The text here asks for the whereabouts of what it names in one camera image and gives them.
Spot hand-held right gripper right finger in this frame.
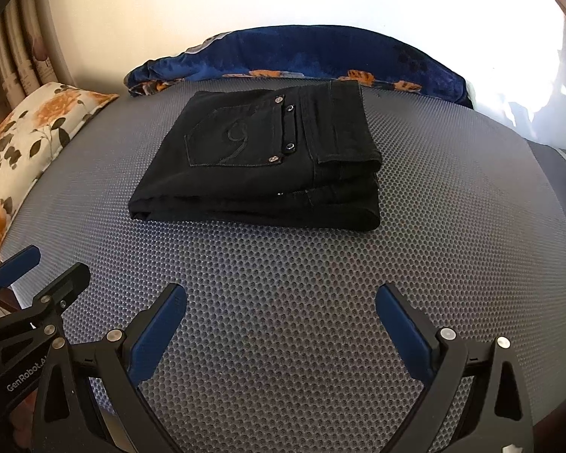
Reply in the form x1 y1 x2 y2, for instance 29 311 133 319
376 284 536 453

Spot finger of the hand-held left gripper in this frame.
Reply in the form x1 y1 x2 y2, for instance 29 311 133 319
0 263 91 341
0 247 42 314

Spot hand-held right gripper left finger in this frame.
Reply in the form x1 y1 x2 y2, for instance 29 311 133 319
32 283 188 453

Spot black pants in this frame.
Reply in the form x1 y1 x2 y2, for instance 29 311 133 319
128 80 382 233

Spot white orange floral pillow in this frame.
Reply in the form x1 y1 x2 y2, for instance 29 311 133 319
0 82 120 267

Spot grey honeycomb mat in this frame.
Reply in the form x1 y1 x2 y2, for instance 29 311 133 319
0 78 566 453

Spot beige floral curtain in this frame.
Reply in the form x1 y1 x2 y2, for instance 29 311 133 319
0 0 60 119

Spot blue floral blanket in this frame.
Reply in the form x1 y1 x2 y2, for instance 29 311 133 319
125 25 475 109

